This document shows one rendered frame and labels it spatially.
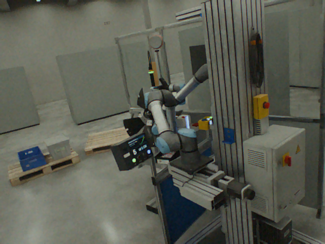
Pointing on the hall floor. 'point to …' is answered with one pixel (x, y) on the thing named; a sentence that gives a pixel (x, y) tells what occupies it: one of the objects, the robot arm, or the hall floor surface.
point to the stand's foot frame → (152, 206)
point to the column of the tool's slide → (160, 64)
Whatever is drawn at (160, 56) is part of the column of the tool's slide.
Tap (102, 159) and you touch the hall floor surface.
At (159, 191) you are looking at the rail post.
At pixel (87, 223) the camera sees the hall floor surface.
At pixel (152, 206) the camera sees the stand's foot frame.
